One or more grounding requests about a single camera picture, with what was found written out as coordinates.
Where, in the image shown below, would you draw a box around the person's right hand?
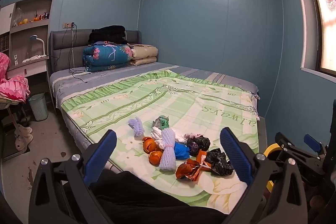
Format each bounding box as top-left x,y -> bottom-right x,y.
309,195 -> 327,216

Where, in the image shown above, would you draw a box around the black charging cable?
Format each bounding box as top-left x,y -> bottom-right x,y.
51,24 -> 89,83

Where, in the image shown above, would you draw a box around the green printed bed sheet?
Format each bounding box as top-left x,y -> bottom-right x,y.
61,70 -> 260,215

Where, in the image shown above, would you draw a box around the large purple foam net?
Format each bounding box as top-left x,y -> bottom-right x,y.
158,128 -> 177,171

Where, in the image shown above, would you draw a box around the orange peel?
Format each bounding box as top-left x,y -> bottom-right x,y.
142,136 -> 158,153
148,151 -> 164,165

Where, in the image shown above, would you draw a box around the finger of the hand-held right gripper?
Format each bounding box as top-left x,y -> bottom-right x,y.
275,132 -> 326,169
304,134 -> 327,155

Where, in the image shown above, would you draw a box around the window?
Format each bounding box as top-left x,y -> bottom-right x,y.
285,0 -> 336,81

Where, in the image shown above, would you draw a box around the orange snack wrapper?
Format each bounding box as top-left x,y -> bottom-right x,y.
175,149 -> 213,182

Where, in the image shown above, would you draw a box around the green snack packet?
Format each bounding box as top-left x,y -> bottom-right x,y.
152,115 -> 170,130

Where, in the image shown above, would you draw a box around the black folded clothes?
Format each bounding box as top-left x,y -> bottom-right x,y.
88,25 -> 128,46

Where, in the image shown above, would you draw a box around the beige folded quilt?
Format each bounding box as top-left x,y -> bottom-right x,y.
128,43 -> 159,66

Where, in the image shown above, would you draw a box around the white tissue bundle pink band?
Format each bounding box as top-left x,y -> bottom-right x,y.
151,126 -> 168,152

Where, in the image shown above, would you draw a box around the pink clothes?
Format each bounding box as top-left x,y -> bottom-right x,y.
0,52 -> 30,103

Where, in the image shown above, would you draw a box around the pale green waste basket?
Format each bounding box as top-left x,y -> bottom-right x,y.
28,93 -> 49,122

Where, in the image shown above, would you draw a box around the pink plastic bag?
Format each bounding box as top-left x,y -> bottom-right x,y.
175,133 -> 195,144

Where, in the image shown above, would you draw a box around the grey bed headboard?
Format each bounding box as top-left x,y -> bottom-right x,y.
49,29 -> 142,73

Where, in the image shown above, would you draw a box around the small shelf figurines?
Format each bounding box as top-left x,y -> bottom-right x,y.
33,11 -> 50,22

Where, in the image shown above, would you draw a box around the grey striped bed sheet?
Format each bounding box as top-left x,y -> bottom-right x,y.
49,61 -> 259,119

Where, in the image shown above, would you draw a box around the blue plastic glove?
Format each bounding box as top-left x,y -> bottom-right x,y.
174,142 -> 190,160

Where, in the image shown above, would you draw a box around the beige slipper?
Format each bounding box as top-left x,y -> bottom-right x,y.
15,133 -> 34,153
14,124 -> 33,136

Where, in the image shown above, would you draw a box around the black plastic bag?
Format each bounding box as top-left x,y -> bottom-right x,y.
205,148 -> 234,176
186,135 -> 211,157

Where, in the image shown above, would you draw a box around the small purple foam net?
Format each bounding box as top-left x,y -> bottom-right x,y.
128,117 -> 145,138

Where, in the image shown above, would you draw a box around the white desk lamp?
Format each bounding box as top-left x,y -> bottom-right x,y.
22,34 -> 49,63

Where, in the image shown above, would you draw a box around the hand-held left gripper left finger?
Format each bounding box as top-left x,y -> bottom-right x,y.
28,130 -> 118,224

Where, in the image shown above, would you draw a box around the grey wall shelf unit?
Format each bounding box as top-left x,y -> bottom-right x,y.
0,0 -> 54,98

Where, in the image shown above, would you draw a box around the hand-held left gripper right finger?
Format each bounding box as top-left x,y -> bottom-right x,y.
220,127 -> 307,224

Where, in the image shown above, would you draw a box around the folding chair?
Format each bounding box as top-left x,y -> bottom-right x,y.
0,98 -> 31,132

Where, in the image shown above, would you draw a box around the blue floral folded quilt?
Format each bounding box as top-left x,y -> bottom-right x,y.
83,42 -> 133,73

